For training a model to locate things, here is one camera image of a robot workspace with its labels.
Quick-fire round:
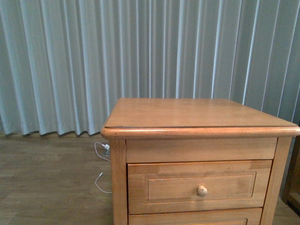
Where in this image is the dark wooden side table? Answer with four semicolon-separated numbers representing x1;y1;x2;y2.
282;136;300;215

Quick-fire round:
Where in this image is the wooden drawer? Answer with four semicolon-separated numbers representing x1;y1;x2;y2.
127;160;271;215
128;208;262;225

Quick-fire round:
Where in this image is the white plug adapter on floor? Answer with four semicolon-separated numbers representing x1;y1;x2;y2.
102;144;110;150

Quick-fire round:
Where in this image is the open floor power socket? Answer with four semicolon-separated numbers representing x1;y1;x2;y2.
103;150;110;157

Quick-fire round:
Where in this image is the light blue curtain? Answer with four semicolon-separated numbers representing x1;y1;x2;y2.
0;0;300;135

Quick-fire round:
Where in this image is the white floor cable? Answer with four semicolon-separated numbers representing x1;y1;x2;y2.
94;142;113;194

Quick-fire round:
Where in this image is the light wooden nightstand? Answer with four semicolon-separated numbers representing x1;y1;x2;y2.
101;98;300;225

